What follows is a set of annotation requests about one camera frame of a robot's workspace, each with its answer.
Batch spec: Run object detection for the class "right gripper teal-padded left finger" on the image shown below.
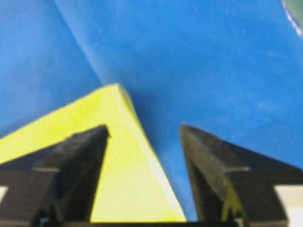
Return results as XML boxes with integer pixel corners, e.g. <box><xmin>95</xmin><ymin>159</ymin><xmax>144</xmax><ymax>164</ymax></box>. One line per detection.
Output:
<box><xmin>0</xmin><ymin>125</ymin><xmax>109</xmax><ymax>227</ymax></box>

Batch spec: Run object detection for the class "right gripper white-tipped right finger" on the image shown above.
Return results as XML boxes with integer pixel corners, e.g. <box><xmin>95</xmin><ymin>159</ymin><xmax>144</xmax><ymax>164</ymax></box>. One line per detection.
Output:
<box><xmin>179</xmin><ymin>124</ymin><xmax>303</xmax><ymax>227</ymax></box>

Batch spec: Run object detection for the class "yellow-green microfiber towel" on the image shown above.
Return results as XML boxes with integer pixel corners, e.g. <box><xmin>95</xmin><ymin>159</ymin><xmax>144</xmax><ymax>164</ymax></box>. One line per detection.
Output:
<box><xmin>0</xmin><ymin>84</ymin><xmax>186</xmax><ymax>222</ymax></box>

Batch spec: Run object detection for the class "blue table cloth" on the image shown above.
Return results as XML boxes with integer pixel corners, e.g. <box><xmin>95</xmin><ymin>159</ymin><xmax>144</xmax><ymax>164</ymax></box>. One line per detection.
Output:
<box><xmin>0</xmin><ymin>0</ymin><xmax>303</xmax><ymax>221</ymax></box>

